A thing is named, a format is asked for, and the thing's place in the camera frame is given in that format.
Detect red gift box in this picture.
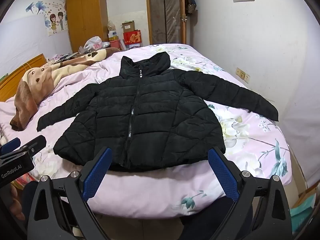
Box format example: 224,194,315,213
123,30,142,45

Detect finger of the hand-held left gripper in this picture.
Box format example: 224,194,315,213
0,137,22,156
15,135,47,159

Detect wooden door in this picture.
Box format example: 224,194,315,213
145,0,187,45

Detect teal cardboard box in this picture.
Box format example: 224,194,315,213
290,187,317,230

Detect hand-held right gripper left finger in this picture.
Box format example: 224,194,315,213
27,147,113,240

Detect black puffer jacket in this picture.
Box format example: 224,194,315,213
37,51,279,173

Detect person's legs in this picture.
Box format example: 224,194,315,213
21,180,253,240

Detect white plastic bag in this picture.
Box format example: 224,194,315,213
84,36,103,51

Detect bed with pink floral sheet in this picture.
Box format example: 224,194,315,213
0,44,292,218

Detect wooden wardrobe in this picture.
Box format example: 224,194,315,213
65,0,109,53

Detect wooden headboard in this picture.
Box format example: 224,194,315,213
0,54,47,102

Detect dog print blanket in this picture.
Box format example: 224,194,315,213
10,47,120,132

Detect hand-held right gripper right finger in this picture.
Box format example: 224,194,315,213
207,146,293,240

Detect person's left hand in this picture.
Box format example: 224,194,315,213
10,182,25,222

